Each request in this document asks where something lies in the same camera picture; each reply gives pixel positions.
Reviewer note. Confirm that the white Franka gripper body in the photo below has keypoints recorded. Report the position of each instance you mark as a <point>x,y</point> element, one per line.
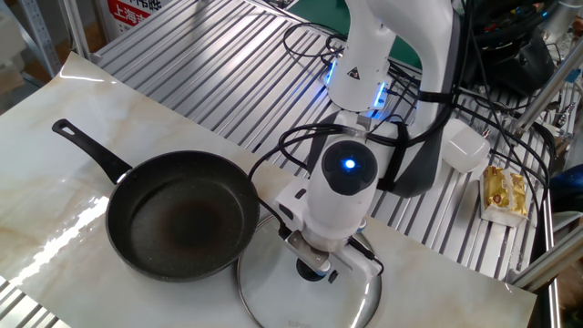
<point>353,264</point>

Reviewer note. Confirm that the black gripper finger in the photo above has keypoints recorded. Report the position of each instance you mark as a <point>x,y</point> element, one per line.
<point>333,276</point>

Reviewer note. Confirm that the glass lid with black knob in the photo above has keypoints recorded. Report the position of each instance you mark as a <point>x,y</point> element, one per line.
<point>273,296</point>

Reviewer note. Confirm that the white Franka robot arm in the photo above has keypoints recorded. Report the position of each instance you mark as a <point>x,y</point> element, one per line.
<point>346,209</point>

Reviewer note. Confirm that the black frying pan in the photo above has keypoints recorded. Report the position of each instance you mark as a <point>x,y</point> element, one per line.
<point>182,218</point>

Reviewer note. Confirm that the yellow snack packet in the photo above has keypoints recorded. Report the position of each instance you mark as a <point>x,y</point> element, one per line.
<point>501,193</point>

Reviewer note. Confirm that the white plastic bottle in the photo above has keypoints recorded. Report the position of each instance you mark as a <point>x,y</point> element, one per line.
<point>469,148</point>

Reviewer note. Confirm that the dark blue shiny object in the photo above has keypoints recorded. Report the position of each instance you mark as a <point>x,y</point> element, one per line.
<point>569,189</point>

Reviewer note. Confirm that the green mat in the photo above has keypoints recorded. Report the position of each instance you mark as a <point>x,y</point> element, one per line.
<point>328,13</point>

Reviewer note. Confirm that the black racing wheel controller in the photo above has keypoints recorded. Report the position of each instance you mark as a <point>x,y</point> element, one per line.
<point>524,68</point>

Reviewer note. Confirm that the white marble pattern mat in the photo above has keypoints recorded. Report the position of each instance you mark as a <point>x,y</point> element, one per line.
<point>68,150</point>

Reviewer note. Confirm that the grey metal cylinder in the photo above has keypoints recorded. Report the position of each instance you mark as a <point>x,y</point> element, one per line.
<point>562,18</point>

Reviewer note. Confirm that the red and white sign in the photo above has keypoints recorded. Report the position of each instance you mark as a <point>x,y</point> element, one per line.
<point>125,13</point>

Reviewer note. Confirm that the grey perforated shelf upright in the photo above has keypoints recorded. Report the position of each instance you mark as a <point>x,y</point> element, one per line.
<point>41,41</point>

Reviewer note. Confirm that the aluminium profile post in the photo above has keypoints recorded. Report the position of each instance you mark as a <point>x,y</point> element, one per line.
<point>551,259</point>
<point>77,32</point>
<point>544,93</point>

